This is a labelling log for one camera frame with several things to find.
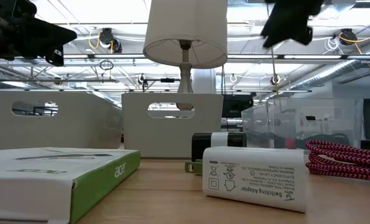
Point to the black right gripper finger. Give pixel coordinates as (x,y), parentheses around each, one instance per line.
(305,35)
(270,35)

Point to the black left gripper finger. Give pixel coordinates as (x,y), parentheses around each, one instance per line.
(54,29)
(58,41)

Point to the white switching power adapter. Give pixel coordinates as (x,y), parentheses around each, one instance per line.
(265,158)

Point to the black charger with white band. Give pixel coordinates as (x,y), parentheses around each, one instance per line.
(201,141)

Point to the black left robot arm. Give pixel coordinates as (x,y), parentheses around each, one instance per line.
(7,7)

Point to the clear plastic bin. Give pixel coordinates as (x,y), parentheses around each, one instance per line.
(327,118)

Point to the long ceiling light strip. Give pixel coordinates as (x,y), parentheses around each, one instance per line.
(250,57)

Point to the grey ceiling pipe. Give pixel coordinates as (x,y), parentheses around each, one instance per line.
(48,80)

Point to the black background monitor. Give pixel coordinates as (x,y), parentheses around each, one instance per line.
(237,105)

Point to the white shade table lamp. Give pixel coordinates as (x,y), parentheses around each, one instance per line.
(184,25)

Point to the white green acer box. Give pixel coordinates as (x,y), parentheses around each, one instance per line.
(32,186)

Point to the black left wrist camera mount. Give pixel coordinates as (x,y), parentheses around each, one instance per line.
(52,59)

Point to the silver ventilation duct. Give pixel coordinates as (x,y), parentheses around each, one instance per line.
(327,73)

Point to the small black box on rail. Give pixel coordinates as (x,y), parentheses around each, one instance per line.
(167,80)

